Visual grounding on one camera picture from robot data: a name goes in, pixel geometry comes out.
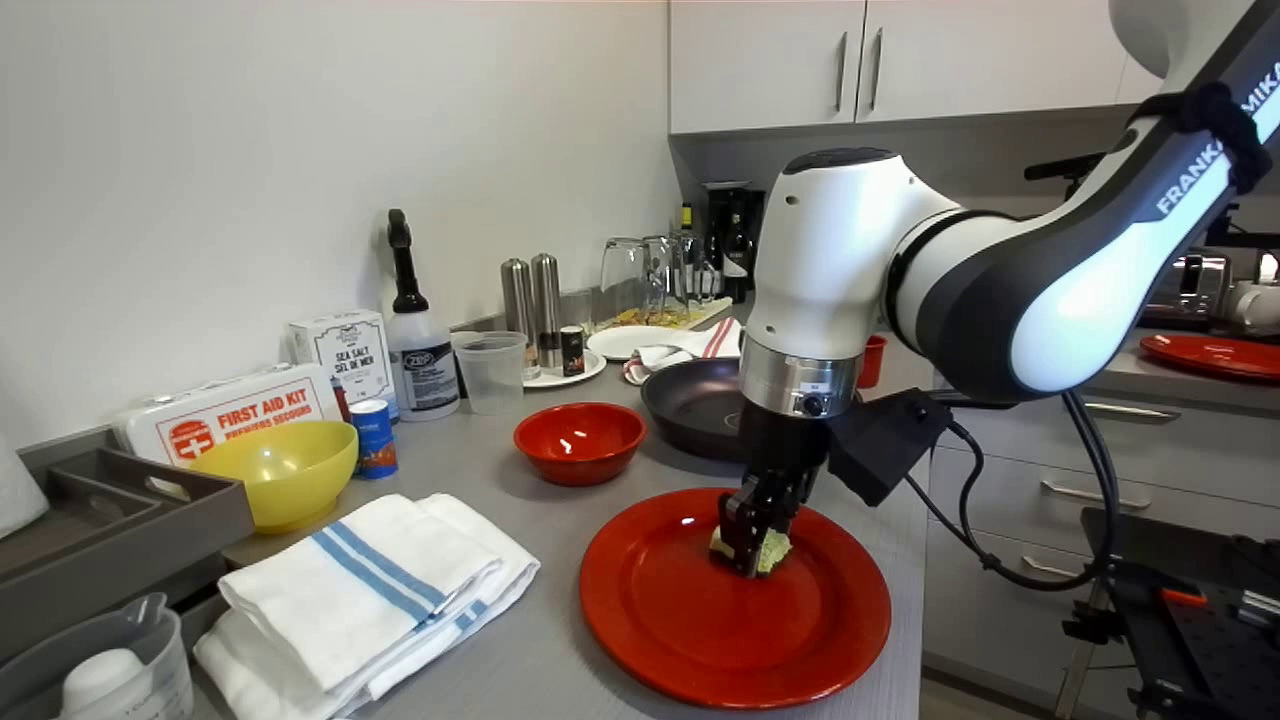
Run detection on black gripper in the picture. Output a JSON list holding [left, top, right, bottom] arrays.
[[712, 398, 839, 578]]

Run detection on yellow sponge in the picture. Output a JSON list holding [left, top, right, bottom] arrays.
[[709, 520, 794, 579]]

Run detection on large red plate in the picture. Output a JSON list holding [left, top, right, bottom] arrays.
[[574, 484, 897, 717]]

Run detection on large white plate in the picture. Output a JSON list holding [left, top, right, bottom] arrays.
[[584, 320, 709, 369]]

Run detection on small white plate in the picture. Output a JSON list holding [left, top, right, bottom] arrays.
[[515, 348, 612, 393]]

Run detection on red plate beside toaster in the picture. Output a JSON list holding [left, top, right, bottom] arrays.
[[1134, 329, 1280, 387]]

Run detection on black frying pan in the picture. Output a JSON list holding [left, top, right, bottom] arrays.
[[637, 358, 751, 467]]

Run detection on white towel red stripes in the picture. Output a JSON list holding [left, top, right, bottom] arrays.
[[617, 318, 749, 393]]

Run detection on red bowl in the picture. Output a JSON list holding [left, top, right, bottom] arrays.
[[512, 400, 650, 490]]

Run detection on red cup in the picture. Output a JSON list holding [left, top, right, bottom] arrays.
[[855, 332, 890, 393]]

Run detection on upturned glass pitcher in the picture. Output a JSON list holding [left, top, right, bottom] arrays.
[[640, 229, 712, 311]]

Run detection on black coffee machine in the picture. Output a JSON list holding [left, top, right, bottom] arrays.
[[698, 181, 767, 306]]

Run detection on clear wine glass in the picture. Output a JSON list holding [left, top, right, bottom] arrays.
[[592, 233, 655, 324]]

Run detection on steel shaker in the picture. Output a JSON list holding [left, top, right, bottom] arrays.
[[526, 250, 563, 377], [497, 255, 536, 338]]

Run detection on clear plastic container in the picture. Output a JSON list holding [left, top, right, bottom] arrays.
[[451, 329, 532, 400]]

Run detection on spray bottle black nozzle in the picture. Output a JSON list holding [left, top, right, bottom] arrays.
[[383, 204, 472, 425]]

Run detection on small blue can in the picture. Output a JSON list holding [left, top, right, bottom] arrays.
[[349, 398, 402, 484]]

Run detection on white towel blue stripes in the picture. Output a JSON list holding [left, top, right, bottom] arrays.
[[192, 490, 543, 720]]

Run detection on black equipment stand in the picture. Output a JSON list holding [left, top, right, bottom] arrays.
[[1058, 503, 1280, 720]]

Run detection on small white box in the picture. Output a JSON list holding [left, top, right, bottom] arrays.
[[282, 308, 398, 411]]

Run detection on yellow-green bowl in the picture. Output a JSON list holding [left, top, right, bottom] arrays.
[[183, 418, 365, 536]]

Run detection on silver toaster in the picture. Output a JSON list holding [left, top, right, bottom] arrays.
[[1141, 250, 1231, 332]]

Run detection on white first aid kit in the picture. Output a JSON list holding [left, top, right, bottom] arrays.
[[111, 362, 349, 473]]

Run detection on grey tray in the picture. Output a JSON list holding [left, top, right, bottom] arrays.
[[0, 425, 257, 657]]

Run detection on clear measuring jug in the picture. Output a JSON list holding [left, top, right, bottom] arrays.
[[0, 594, 195, 720]]

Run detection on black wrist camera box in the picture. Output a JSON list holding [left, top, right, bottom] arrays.
[[825, 387, 957, 514]]

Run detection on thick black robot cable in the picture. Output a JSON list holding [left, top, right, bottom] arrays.
[[917, 393, 1124, 595]]

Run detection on grey drawer unit with handles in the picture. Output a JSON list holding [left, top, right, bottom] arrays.
[[917, 377, 1280, 696]]

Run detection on white wall cabinet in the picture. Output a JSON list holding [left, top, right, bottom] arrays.
[[662, 0, 1162, 135]]

